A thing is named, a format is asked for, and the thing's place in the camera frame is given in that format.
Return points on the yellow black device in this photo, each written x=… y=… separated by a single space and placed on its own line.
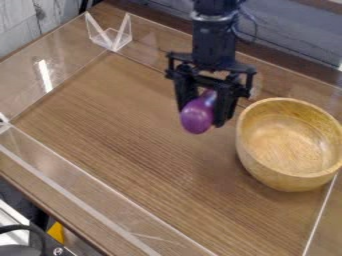
x=70 y=240

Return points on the purple toy eggplant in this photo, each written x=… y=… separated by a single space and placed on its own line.
x=197 y=115

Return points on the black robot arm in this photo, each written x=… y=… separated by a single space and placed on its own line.
x=215 y=10

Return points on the brown wooden bowl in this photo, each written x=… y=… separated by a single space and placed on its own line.
x=289 y=144

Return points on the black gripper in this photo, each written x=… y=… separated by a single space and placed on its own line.
x=214 y=45

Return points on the clear acrylic corner bracket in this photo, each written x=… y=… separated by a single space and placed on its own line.
x=110 y=38

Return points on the clear acrylic tray wall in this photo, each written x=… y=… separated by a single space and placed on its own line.
x=112 y=223

